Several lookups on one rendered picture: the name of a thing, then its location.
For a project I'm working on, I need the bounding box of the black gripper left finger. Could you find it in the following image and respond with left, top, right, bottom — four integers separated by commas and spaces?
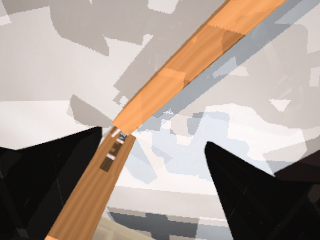
0, 126, 103, 240

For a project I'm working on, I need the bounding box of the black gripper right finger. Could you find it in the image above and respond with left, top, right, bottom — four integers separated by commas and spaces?
204, 141, 320, 240

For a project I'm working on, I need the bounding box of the wooden post with slot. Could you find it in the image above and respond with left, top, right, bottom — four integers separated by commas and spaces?
44, 125, 136, 240

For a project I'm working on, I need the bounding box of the orange wooden board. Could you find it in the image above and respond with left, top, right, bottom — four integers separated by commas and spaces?
111, 0, 287, 137

